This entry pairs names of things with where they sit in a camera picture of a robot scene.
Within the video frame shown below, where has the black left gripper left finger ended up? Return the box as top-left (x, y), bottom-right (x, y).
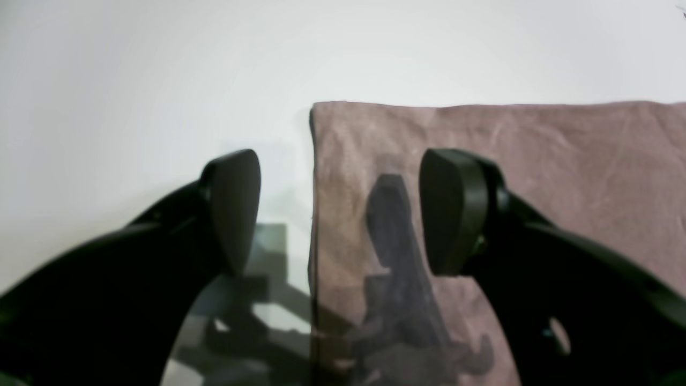
top-left (2, 150), bottom-right (260, 385)

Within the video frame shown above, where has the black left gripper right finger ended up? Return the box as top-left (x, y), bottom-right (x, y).
top-left (419, 149), bottom-right (685, 385)

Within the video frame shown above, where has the mauve T-shirt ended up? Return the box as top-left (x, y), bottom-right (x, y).
top-left (309, 102), bottom-right (684, 385)

